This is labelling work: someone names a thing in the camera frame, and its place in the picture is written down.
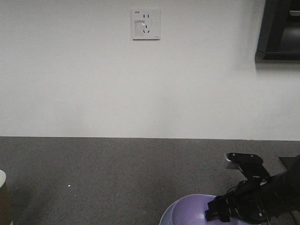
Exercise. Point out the black induction cooktop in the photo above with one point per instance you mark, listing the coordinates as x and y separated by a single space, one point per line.
286 161

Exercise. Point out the black range hood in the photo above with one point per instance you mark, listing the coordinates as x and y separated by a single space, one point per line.
279 37

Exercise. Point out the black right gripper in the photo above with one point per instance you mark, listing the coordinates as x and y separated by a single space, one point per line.
259 197

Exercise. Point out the white wall socket right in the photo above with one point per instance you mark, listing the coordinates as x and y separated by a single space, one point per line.
146 23

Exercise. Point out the light blue plastic plate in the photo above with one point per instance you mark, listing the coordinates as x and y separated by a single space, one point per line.
166 218

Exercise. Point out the brown paper cup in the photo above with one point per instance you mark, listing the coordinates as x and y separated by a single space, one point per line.
5 203

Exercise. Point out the purple plastic bowl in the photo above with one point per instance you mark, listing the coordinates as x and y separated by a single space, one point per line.
190 210

